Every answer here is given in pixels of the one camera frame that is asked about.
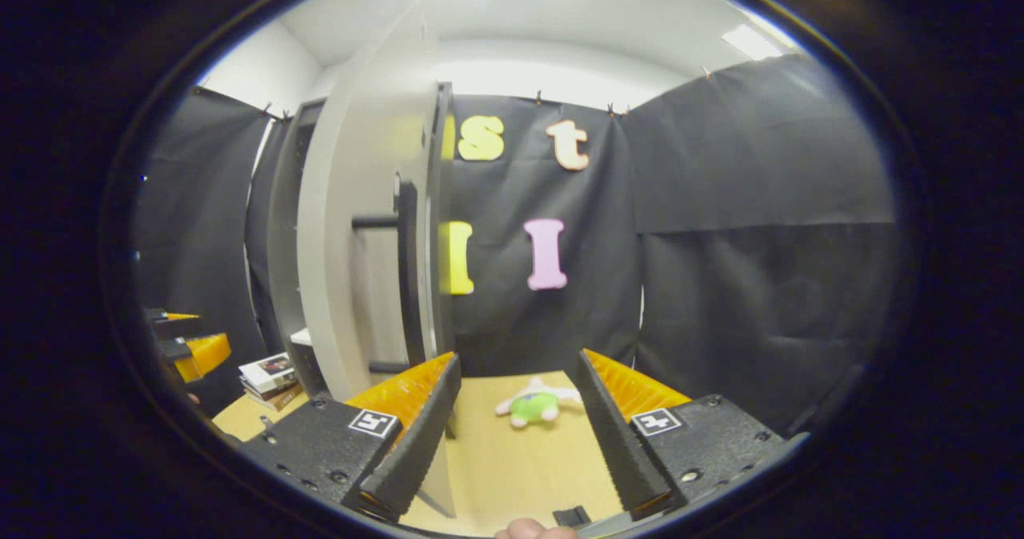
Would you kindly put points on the white photo-cover book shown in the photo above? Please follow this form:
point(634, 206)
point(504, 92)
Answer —
point(268, 369)

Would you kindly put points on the dark book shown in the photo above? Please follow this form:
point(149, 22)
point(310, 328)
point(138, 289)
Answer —
point(280, 399)

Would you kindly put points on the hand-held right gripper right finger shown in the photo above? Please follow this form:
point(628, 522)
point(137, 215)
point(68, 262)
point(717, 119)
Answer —
point(624, 443)

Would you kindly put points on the green and pink plush toy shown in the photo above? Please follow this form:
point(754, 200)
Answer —
point(534, 405)

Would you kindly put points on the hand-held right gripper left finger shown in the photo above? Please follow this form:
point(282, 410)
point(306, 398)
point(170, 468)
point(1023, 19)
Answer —
point(416, 451)

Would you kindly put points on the beige cabinet door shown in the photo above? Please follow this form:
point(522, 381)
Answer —
point(360, 163)

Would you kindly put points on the dark grey cabinet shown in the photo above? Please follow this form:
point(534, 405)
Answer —
point(282, 243)

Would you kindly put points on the black backdrop cloth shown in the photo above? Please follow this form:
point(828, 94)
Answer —
point(720, 283)

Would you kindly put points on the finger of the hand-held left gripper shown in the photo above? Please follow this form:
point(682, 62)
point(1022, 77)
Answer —
point(204, 355)
point(180, 316)

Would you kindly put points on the narrow ceiling light panel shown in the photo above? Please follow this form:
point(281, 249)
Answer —
point(750, 41)

